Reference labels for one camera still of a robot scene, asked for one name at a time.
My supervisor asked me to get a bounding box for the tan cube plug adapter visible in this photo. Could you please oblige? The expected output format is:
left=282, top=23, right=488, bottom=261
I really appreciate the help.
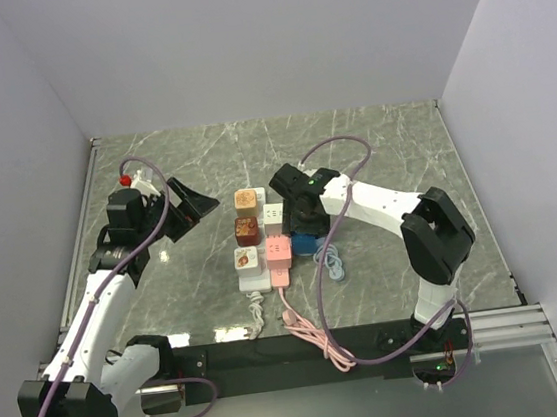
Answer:
left=234, top=188, right=259, bottom=218

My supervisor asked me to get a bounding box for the white power strip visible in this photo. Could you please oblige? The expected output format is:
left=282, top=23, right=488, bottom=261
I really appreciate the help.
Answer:
left=238, top=187, right=272, bottom=294

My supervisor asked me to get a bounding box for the aluminium front rail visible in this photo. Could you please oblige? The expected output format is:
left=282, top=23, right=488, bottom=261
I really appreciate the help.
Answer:
left=120, top=305, right=557, bottom=417

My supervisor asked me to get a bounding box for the pink cube plug adapter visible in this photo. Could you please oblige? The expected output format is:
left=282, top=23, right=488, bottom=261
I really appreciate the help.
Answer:
left=265, top=234, right=293, bottom=271

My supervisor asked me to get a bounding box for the blue cube plug adapter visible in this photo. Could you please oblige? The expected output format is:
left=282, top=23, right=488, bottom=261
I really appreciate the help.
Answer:
left=291, top=233, right=318, bottom=257

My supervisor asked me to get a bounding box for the light blue round socket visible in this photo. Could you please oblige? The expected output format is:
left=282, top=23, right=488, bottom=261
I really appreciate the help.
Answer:
left=315, top=236, right=325, bottom=251

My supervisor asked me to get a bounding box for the white patterned cube adapter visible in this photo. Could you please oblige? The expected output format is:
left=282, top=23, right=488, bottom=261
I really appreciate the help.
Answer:
left=233, top=246, right=262, bottom=279

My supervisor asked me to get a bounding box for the pink power strip cable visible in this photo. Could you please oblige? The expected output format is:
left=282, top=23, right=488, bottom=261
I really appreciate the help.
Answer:
left=276, top=278, right=359, bottom=381

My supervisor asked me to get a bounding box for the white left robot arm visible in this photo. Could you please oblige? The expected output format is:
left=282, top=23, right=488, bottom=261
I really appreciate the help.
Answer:
left=17, top=177, right=219, bottom=417

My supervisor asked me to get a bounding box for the aluminium rail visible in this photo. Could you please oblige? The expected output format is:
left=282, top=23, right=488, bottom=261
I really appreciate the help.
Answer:
left=120, top=305, right=557, bottom=417
left=57, top=137, right=101, bottom=345

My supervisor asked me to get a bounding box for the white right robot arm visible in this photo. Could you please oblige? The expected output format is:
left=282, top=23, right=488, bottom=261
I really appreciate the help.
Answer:
left=269, top=163, right=476, bottom=351

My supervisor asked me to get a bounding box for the pink power strip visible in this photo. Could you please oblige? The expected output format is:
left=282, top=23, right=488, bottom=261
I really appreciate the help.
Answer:
left=270, top=268, right=291, bottom=289

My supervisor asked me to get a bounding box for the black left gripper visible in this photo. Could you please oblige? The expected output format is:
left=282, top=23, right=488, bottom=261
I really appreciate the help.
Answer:
left=132, top=172, right=222, bottom=247

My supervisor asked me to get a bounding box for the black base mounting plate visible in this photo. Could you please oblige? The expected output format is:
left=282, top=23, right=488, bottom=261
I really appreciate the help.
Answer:
left=155, top=318, right=470, bottom=398

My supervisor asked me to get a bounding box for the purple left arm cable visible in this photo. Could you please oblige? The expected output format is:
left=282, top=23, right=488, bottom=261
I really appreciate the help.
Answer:
left=0, top=150, right=223, bottom=417

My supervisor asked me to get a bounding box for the white power strip cable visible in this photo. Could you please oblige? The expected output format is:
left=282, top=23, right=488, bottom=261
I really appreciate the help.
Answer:
left=239, top=290, right=269, bottom=343

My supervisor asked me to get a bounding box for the aluminium left side rail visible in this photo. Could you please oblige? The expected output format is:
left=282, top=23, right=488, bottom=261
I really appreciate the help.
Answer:
left=57, top=137, right=101, bottom=345

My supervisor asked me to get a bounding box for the plain white cube adapter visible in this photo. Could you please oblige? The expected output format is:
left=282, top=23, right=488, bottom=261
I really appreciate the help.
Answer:
left=262, top=202, right=284, bottom=237

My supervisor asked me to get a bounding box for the brown cube plug adapter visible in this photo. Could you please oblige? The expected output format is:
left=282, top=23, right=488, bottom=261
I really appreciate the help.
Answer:
left=234, top=216, right=261, bottom=248

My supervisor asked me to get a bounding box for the light blue socket cable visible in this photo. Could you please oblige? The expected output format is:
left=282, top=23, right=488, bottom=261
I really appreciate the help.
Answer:
left=310, top=242, right=347, bottom=286

